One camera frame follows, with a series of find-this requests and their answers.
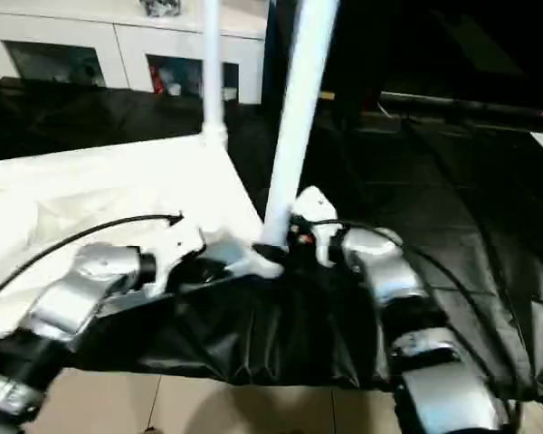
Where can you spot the small tan label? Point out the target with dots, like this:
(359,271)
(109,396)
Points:
(327,96)

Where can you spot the white cabinet with glass doors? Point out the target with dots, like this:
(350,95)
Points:
(95,36)

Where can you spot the small white cup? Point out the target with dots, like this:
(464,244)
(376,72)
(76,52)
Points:
(228,93)
(174,89)

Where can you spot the red bottle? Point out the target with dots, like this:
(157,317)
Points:
(156,79)

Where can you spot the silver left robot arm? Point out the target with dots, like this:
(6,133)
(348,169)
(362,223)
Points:
(81,285)

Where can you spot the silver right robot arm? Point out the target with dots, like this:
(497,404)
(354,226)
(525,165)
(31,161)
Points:
(389,271)

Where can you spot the black bar with red light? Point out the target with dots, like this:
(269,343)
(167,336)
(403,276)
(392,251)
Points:
(470,106)

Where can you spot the dark object on cabinet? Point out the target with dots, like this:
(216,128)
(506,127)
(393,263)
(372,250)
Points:
(160,6)

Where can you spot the black mat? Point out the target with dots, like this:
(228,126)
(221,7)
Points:
(412,203)

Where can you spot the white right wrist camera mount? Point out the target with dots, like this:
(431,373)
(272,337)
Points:
(317,208)

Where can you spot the white plastic table top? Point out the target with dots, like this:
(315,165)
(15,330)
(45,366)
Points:
(72,190)

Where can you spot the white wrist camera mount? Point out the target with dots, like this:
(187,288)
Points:
(317,208)
(176,253)

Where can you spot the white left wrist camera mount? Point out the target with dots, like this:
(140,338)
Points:
(176,253)

